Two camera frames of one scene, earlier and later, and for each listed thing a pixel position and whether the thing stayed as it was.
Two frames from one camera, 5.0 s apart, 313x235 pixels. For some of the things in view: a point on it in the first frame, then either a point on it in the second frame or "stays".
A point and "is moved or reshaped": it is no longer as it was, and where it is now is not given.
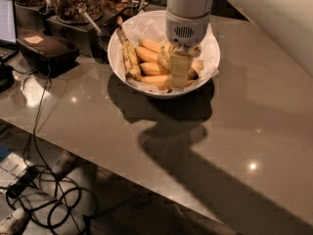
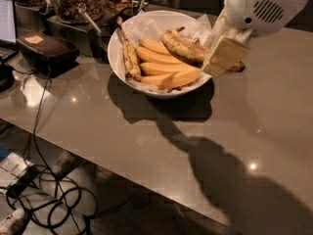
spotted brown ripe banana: x=164 y=58 is moved or reshaped
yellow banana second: x=151 y=56 stays
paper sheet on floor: x=11 y=167 stays
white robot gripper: x=186 y=31 → x=257 y=9
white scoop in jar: x=90 y=20 stays
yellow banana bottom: x=162 y=82 stays
